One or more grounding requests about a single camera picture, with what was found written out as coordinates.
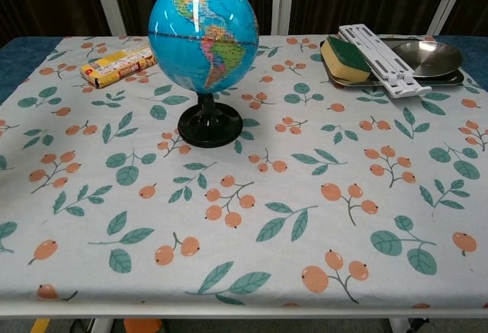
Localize blue desk globe black stand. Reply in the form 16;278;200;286
147;0;260;149

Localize floral white tablecloth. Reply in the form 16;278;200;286
0;35;488;309

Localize yellow green sponge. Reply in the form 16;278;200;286
319;35;373;84

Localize yellow snack box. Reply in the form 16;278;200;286
79;45;158;89

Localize white folding stand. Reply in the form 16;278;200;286
338;23;433;100

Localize orange object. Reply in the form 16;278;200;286
123;318;164;333

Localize round steel plate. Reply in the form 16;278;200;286
391;40;464;78

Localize rectangular steel tray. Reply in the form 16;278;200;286
319;37;465;88

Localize yellow floor tape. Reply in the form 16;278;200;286
29;318;51;333

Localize white table frame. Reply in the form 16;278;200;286
0;301;488;333

